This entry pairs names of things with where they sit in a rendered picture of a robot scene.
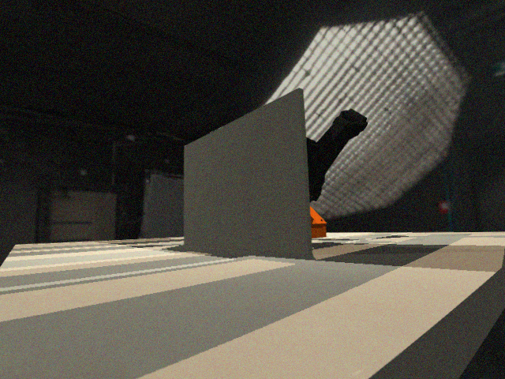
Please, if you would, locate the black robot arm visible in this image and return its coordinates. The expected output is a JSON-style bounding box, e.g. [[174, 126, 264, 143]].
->
[[306, 108, 368, 203]]

